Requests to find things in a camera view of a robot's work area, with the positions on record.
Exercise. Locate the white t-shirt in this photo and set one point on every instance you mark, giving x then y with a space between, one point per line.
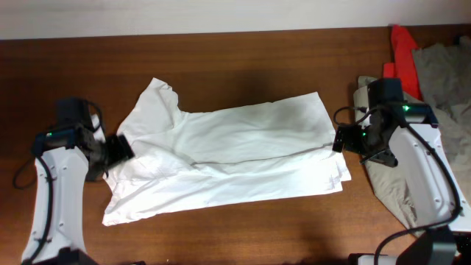
187 161

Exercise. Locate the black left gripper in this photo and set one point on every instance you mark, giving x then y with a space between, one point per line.
120 148

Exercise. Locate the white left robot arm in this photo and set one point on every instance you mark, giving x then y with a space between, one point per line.
73 152

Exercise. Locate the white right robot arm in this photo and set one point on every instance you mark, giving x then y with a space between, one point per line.
405 136

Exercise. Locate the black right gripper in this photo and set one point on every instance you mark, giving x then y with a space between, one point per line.
344 139

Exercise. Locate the red garment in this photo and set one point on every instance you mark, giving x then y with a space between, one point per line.
403 66

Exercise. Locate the grey-beige garment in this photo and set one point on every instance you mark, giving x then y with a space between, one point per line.
444 81

